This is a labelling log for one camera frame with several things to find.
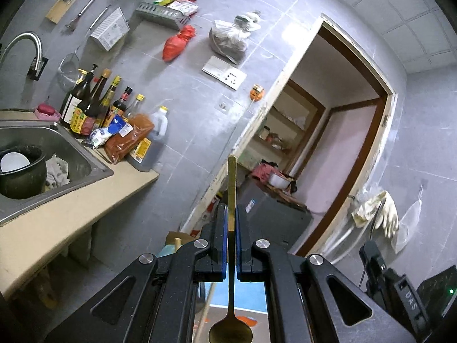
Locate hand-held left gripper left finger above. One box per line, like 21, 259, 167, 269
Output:
45, 204, 228, 343

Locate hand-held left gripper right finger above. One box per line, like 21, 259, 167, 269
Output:
236, 207, 418, 343

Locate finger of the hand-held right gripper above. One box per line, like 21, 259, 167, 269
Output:
358, 241, 389, 294

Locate gold spoon with black handle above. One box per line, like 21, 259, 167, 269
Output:
209, 156, 254, 343

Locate white rubber gloves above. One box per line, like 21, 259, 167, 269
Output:
351, 190, 399, 239

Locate clear hanging plastic bag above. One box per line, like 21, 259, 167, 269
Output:
390, 199, 422, 253

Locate blue and orange cloth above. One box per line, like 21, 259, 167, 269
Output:
193, 282, 269, 343

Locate white bowl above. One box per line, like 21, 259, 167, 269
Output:
268, 173, 290, 190

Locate pink clothes pile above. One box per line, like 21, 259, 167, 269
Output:
251, 162, 298, 191

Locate wooden shelf unit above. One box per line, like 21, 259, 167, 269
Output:
236, 78, 326, 173

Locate large oil jug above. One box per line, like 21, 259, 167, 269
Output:
126, 106, 169, 173

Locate beige kitchen counter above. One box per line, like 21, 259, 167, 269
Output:
0, 108, 160, 299

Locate brown spice packet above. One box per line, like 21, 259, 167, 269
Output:
103, 113, 155, 165

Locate blue and white packet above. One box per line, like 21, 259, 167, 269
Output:
89, 119, 135, 149

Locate clear bottle yellow cap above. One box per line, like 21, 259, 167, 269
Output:
124, 93, 145, 121

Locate steel sink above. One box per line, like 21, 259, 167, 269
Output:
0, 121, 115, 226

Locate red cap sauce bottle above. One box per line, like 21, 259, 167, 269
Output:
111, 86, 134, 119

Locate yellow cap sauce bottle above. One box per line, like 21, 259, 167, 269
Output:
97, 75, 122, 130

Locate grey dish rag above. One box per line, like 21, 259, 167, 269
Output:
44, 153, 71, 189

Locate dark bottle yellow label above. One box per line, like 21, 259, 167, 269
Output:
69, 69, 112, 140

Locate clear bag dark contents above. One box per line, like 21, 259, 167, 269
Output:
209, 11, 264, 65

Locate red plastic bag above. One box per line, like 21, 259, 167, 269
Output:
162, 25, 197, 61

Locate dark bottle white label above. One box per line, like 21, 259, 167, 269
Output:
59, 69, 93, 128

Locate black cooking pot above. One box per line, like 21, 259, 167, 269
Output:
0, 144, 48, 201

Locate dark pump bottle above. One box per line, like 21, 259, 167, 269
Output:
87, 63, 101, 98

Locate pink soap dish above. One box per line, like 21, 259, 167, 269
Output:
35, 103, 62, 121

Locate white dish in pot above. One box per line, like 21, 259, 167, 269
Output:
0, 152, 31, 173

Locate snack packets in rack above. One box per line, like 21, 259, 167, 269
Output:
153, 0, 199, 17

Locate hanging steel utensil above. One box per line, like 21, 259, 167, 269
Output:
87, 5, 112, 31
65, 0, 101, 31

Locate steel faucet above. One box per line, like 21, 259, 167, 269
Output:
0, 32, 49, 80

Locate white hose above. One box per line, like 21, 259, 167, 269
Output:
322, 221, 372, 262

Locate wooden door frame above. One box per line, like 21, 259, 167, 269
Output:
181, 13, 398, 258

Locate white switch plate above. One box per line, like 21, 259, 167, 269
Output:
201, 55, 248, 91

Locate wire mesh strainer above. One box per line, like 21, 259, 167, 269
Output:
56, 52, 81, 92

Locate grey wall rack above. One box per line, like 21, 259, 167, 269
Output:
135, 1, 191, 31

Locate white wall box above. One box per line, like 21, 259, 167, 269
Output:
89, 7, 131, 52

